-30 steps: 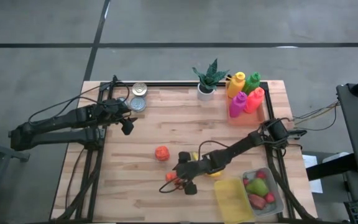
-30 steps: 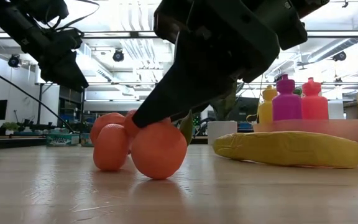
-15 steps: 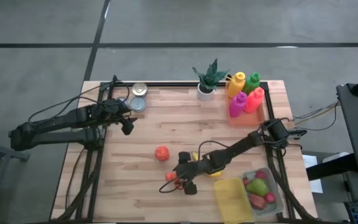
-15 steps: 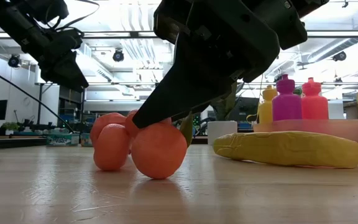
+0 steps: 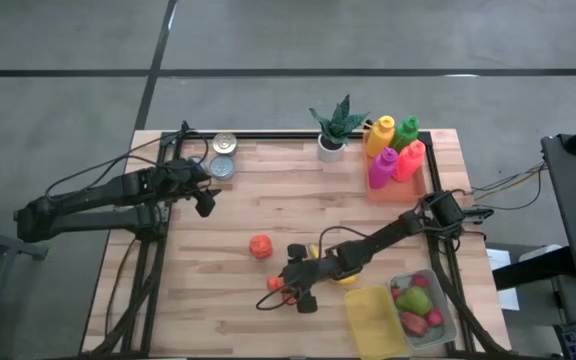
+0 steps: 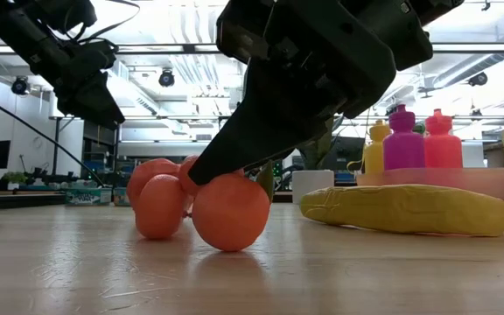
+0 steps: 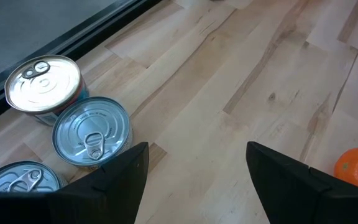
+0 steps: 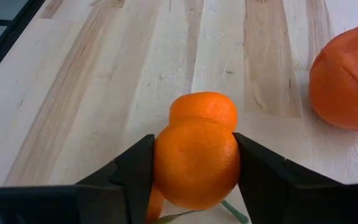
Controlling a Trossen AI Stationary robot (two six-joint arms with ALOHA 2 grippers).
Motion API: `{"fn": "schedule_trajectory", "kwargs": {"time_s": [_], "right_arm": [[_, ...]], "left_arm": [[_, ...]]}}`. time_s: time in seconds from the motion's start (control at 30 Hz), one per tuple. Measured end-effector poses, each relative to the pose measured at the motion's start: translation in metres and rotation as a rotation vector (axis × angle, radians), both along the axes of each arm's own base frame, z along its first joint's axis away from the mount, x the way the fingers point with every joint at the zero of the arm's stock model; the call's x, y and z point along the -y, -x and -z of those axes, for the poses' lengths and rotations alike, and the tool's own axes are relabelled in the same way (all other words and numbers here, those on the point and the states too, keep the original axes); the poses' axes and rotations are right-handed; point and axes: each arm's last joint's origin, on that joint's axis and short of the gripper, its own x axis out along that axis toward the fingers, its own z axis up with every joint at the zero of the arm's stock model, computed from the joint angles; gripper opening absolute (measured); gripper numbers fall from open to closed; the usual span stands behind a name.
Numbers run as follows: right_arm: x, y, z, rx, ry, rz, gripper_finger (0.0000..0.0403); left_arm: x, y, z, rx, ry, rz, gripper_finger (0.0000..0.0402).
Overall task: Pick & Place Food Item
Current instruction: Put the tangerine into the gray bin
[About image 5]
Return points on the split red toy strawberry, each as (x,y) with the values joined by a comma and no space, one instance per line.
(419,280)

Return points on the grey plastic bin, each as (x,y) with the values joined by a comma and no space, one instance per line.
(445,300)

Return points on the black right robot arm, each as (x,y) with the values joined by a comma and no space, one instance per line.
(393,232)

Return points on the green squeeze bottle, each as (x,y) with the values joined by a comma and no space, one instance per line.
(405,132)

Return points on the dark red toy apple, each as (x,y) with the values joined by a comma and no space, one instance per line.
(414,325)

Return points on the orange plastic bin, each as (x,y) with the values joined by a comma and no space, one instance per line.
(398,192)

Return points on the yellow plastic bin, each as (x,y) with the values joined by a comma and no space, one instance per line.
(375,320)

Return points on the yellow squeeze bottle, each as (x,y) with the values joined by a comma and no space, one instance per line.
(380,140)

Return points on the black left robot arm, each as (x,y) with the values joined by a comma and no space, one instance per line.
(83,192)

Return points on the small red toy strawberry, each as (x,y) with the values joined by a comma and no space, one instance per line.
(395,292)

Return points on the red strawberry with long stem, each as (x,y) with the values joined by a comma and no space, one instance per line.
(435,317)

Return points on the white paper sheet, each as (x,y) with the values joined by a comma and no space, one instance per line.
(498,260)

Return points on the black metal rig frame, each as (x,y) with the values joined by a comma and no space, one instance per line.
(268,135)

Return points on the purple squeeze bottle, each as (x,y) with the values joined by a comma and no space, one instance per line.
(383,170)

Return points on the green toy pear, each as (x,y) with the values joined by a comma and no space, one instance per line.
(413,301)

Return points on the yellow toy banana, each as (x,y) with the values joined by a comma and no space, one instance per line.
(346,280)

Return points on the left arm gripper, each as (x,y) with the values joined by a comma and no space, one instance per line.
(188,177)

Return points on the tin can with colourful label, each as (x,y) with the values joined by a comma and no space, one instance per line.
(224,143)

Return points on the crumpled orange toy fruit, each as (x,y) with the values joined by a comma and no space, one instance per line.
(261,247)

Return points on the grey metal stand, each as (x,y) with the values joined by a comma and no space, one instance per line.
(8,245)

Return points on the orange mandarin bunch with leaf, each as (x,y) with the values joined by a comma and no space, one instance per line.
(274,283)

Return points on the orange squeeze bottle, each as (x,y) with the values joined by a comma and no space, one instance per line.
(409,162)

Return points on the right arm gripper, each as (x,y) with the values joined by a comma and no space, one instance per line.
(308,274)

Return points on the green plant in white pot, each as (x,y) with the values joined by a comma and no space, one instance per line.
(330,149)

